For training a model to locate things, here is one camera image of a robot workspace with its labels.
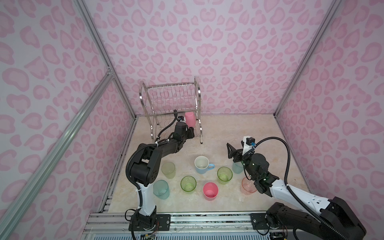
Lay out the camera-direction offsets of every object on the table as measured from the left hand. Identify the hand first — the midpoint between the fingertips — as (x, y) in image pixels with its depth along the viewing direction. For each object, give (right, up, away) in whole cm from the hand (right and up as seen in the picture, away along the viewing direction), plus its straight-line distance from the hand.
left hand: (191, 126), depth 99 cm
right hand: (+23, -9, -20) cm, 32 cm away
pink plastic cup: (0, +4, +1) cm, 4 cm away
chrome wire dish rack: (-25, +19, +15) cm, 35 cm away
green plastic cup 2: (-1, -33, -14) cm, 36 cm away
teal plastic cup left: (-16, -36, -15) cm, 42 cm away
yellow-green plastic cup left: (-14, -27, -7) cm, 31 cm away
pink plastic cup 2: (+11, -36, -17) cm, 41 cm away
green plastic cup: (+20, -28, -11) cm, 36 cm away
